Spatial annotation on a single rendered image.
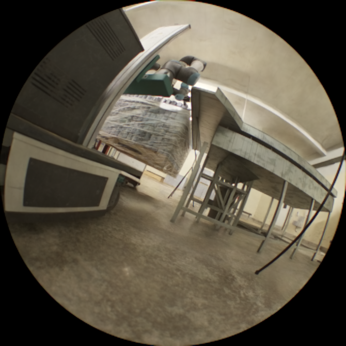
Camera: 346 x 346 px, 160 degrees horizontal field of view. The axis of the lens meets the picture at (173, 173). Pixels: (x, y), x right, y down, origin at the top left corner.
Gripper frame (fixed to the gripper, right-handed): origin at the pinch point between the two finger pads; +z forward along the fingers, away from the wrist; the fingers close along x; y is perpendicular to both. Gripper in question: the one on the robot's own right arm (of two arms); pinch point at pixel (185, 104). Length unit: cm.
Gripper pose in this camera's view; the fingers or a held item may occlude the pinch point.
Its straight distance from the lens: 143.2
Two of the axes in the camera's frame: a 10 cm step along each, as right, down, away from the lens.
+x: 9.0, 4.2, -1.2
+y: -4.3, 9.0, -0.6
